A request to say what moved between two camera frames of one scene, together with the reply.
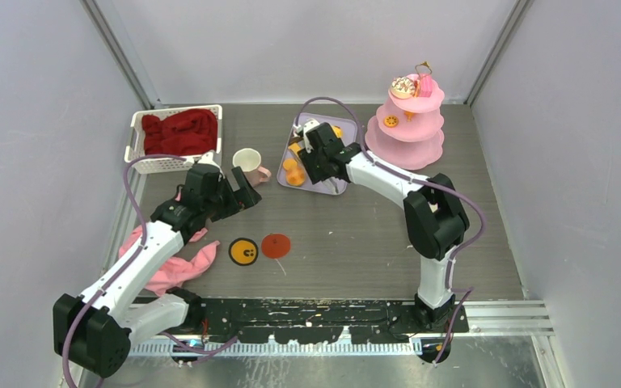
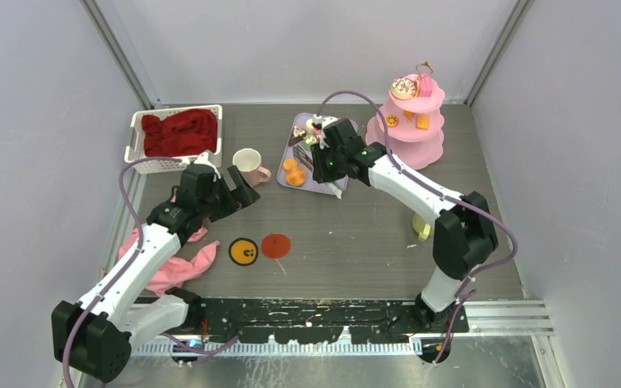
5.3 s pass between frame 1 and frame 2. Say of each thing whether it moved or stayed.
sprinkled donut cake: stayed
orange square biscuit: moved
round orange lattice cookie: stayed
